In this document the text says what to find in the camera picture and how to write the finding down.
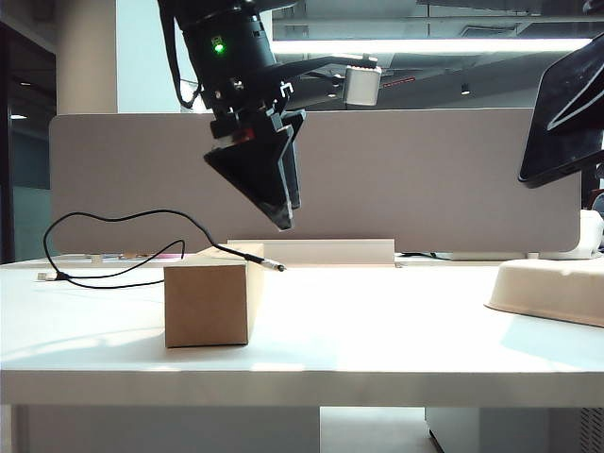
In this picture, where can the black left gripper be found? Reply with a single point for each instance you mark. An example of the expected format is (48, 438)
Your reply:
(250, 106)

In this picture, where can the black smartphone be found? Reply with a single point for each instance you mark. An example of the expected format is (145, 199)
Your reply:
(566, 104)

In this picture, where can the grey fabric desk divider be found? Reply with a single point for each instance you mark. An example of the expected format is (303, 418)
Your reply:
(377, 189)

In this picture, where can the pink paper sheet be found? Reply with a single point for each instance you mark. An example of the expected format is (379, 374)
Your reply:
(172, 256)

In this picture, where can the red illuminated ceiling sign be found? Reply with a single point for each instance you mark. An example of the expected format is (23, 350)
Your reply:
(401, 83)

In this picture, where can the brown cardboard box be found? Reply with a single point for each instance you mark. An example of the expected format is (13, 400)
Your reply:
(205, 307)

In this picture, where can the round ceiling spotlight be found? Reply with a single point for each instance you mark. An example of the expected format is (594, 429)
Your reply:
(465, 89)

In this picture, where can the long ceiling light strip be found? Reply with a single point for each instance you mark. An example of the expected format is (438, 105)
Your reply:
(448, 45)

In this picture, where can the ceiling air vent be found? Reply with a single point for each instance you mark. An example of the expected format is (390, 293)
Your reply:
(488, 31)

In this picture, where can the white paper pulp tray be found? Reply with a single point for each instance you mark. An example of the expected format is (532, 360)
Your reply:
(542, 288)

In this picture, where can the black background monitor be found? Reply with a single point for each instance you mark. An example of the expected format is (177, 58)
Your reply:
(588, 193)

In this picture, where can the seated background person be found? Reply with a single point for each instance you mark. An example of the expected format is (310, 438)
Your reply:
(599, 200)

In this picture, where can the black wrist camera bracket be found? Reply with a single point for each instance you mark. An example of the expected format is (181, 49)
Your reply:
(316, 71)

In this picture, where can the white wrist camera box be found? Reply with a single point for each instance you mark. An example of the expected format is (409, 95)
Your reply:
(362, 85)

